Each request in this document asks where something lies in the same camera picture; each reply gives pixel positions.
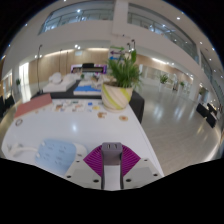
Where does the tall black floor lamp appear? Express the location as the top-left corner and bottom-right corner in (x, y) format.
(35, 44), (44, 94)
(58, 49), (64, 76)

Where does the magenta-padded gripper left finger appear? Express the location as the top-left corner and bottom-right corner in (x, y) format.
(64, 145), (104, 190)

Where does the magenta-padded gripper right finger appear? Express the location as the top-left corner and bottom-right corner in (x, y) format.
(120, 144), (160, 190)

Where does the grey block charger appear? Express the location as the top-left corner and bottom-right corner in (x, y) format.
(100, 142), (124, 191)

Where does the black piano with purple panel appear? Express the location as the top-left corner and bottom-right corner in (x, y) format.
(70, 62), (108, 75)

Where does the large potted floor plant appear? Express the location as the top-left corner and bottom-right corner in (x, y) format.
(158, 73), (169, 93)

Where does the group of black chairs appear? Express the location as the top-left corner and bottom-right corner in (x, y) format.
(195, 101), (219, 129)
(0, 94), (15, 116)

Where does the small potted floor plant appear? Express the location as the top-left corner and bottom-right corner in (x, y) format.
(14, 77), (22, 96)

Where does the pink flat board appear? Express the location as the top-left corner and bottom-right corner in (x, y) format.
(13, 93), (54, 118)

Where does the white power strip cable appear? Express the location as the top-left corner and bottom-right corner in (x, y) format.
(6, 142), (38, 158)

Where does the blue display mat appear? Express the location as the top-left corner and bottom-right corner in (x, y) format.
(73, 84), (102, 97)

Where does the arrow direction sign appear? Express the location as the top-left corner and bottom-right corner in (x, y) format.
(109, 45), (126, 63)

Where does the colourful sticker sheet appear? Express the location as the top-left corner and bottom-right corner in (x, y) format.
(49, 99), (104, 114)

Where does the black cloth-covered table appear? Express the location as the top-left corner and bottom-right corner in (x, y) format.
(129, 89), (145, 124)

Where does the black low platform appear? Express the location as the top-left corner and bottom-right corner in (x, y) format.
(31, 79), (103, 100)

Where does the potted plant in striped pot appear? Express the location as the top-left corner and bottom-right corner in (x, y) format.
(100, 49), (143, 113)

